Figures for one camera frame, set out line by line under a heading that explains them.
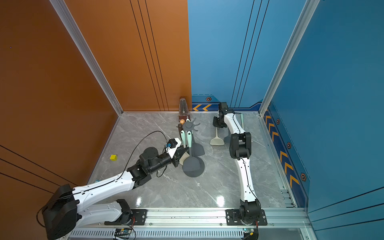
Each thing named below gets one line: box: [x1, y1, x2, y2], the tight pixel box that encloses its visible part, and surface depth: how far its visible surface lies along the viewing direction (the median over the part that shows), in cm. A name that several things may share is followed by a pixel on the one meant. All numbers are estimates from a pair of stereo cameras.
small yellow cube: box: [109, 154, 118, 161], surface depth 95 cm
